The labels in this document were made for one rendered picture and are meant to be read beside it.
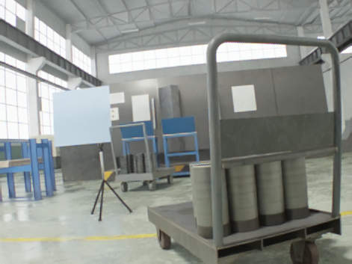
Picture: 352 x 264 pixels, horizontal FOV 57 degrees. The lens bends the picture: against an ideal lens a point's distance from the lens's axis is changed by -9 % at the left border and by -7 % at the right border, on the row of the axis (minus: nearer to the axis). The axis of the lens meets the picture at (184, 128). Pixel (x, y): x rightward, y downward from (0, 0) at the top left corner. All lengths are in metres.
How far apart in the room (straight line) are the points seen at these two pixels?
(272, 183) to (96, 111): 6.56
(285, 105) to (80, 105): 4.45
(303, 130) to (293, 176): 0.24
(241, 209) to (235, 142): 0.31
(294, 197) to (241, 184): 0.27
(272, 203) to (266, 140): 0.30
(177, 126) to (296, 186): 4.88
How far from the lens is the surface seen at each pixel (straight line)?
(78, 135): 7.79
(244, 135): 1.17
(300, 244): 1.58
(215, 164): 1.12
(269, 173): 1.40
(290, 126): 1.27
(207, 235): 1.32
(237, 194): 1.35
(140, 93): 7.57
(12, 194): 5.91
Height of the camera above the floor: 0.62
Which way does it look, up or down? 2 degrees up
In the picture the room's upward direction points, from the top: 5 degrees counter-clockwise
